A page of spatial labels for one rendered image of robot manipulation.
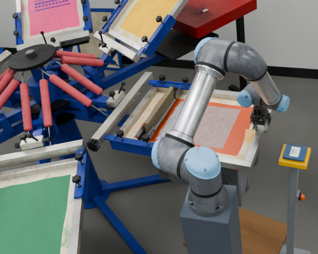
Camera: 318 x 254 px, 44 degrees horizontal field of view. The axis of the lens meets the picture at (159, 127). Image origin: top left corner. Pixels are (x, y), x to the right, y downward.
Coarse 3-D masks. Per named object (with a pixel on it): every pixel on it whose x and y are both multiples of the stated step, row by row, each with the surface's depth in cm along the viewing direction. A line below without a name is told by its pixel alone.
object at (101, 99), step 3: (99, 96) 245; (102, 96) 245; (96, 99) 243; (99, 99) 243; (102, 99) 242; (105, 99) 241; (96, 102) 242; (99, 102) 241; (102, 102) 240; (105, 102) 239; (96, 105) 244; (99, 105) 243; (102, 105) 241; (117, 105) 236; (111, 108) 240; (114, 108) 239
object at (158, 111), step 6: (168, 90) 233; (168, 96) 230; (174, 96) 238; (162, 102) 225; (168, 102) 231; (156, 108) 221; (162, 108) 225; (150, 114) 217; (156, 114) 219; (162, 114) 226; (150, 120) 214; (156, 120) 220; (144, 126) 214; (150, 126) 215
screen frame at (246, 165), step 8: (152, 88) 251; (160, 88) 251; (168, 88) 248; (144, 96) 245; (152, 96) 247; (216, 96) 236; (224, 96) 233; (232, 96) 230; (144, 104) 239; (136, 112) 233; (272, 112) 215; (128, 120) 229; (136, 120) 233; (120, 128) 224; (128, 128) 226; (256, 136) 198; (256, 144) 194; (248, 152) 191; (256, 152) 192; (224, 160) 189; (232, 160) 188; (240, 160) 187; (248, 160) 186; (232, 168) 189; (240, 168) 186; (248, 168) 184
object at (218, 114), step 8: (176, 104) 238; (208, 104) 232; (216, 104) 231; (224, 104) 230; (168, 112) 234; (208, 112) 226; (216, 112) 225; (224, 112) 224; (232, 112) 222; (240, 112) 221; (248, 112) 220; (208, 120) 221; (216, 120) 219; (224, 120) 218; (232, 120) 217; (240, 120) 216; (248, 120) 214; (232, 128) 212; (240, 128) 211; (248, 128) 210
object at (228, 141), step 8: (160, 128) 223; (200, 128) 217; (208, 128) 216; (216, 128) 214; (224, 128) 213; (152, 136) 219; (200, 136) 212; (208, 136) 210; (216, 136) 209; (224, 136) 208; (232, 136) 207; (240, 136) 206; (200, 144) 207; (208, 144) 205; (216, 144) 204; (224, 144) 203; (232, 144) 202; (240, 144) 201; (224, 152) 199; (232, 152) 198
